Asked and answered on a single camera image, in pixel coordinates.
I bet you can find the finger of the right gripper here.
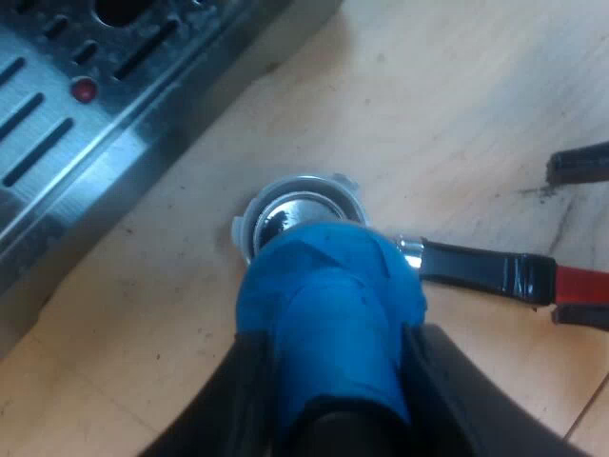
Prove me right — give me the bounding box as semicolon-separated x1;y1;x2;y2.
550;303;609;333
545;143;609;188

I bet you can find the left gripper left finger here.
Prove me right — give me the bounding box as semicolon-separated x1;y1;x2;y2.
140;331;305;457

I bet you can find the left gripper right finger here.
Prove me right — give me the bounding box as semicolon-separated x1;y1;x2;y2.
402;324;567;457

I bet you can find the filter holder with red-ended handle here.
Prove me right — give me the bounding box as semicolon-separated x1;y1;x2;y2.
231;171;609;307

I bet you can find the blue tamper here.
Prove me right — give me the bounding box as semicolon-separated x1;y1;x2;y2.
237;221;427;457

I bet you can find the steel espresso machine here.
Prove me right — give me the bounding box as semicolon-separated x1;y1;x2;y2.
0;0;345;359

